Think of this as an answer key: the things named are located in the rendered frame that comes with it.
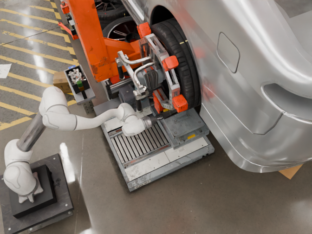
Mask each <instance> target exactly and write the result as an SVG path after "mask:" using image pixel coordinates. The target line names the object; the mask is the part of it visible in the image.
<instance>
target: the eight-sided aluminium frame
mask: <svg viewBox="0 0 312 234"><path fill-rule="evenodd" d="M153 42H154V43H155V45H156V46H158V48H159V49H160V52H161V53H160V52H159V50H158V49H157V48H156V46H155V45H154V43H153ZM138 43H139V48H140V55H141V59H142V58H144V50H143V46H144V48H145V56H146V57H147V56H149V46H150V47H151V49H152V50H153V52H154V53H155V54H156V56H157V57H158V59H159V61H160V64H161V66H162V70H163V72H164V75H165V77H166V80H167V83H168V86H169V100H168V98H167V97H166V95H165V94H164V92H163V90H162V89H161V88H160V89H158V90H159V92H160V94H161V96H162V97H163V99H164V100H162V98H161V97H160V95H159V93H158V92H157V90H155V91H153V92H154V94H155V95H156V97H157V99H158V100H159V102H160V103H161V106H162V107H163V108H166V109H169V110H174V109H175V108H174V106H173V105H172V98H173V97H176V96H178V95H180V85H179V82H178V80H177V77H176V74H175V71H174V69H172V70H170V74H171V76H172V79H173V83H172V82H171V79H170V76H169V73H168V71H165V69H164V67H163V65H162V61H163V60H164V59H165V58H167V57H169V54H168V52H167V51H166V50H165V49H164V47H163V46H162V44H161V43H160V42H159V40H158V39H157V37H156V36H155V34H153V33H152V34H150V35H147V36H144V37H143V38H142V39H139V42H138ZM147 63H150V60H148V61H145V62H142V66H143V65H145V64H147Z"/></svg>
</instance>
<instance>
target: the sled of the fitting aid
mask: <svg viewBox="0 0 312 234"><path fill-rule="evenodd" d="M150 110H151V112H152V113H153V115H154V116H156V114H158V112H157V110H156V109H155V105H154V104H151V105H150ZM194 110H195V111H196V109H195V108H194ZM196 112H197V111H196ZM197 114H198V112H197ZM198 115H199V114H198ZM199 117H200V115H199ZM200 118H201V117H200ZM201 120H202V118H201ZM202 121H203V120H202ZM157 122H158V123H159V125H160V127H161V129H162V130H163V132H164V134H165V136H166V137H167V139H168V141H169V143H170V144H171V146H172V148H173V149H174V150H175V149H177V148H179V147H181V146H184V145H186V144H188V143H190V142H192V141H195V140H197V139H199V138H201V137H204V136H206V135H208V134H209V128H208V127H207V125H206V124H205V123H204V126H202V127H200V128H198V129H196V130H194V131H192V132H189V133H187V134H185V135H183V136H180V137H178V138H176V139H174V138H173V137H172V135H171V133H170V131H169V130H168V128H167V126H166V125H165V123H164V121H163V120H157ZM203 122H204V121H203Z"/></svg>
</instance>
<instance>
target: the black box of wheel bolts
mask: <svg viewBox="0 0 312 234"><path fill-rule="evenodd" d="M65 73H66V75H67V77H68V79H69V81H70V83H71V86H72V88H73V90H74V91H75V93H76V94H77V93H80V92H81V91H80V90H79V87H78V85H77V81H79V80H81V81H82V84H83V86H84V90H87V89H89V88H90V86H89V83H88V81H87V78H86V76H85V74H84V72H83V71H82V69H81V67H80V65H78V66H76V67H73V68H71V69H69V70H66V71H65Z"/></svg>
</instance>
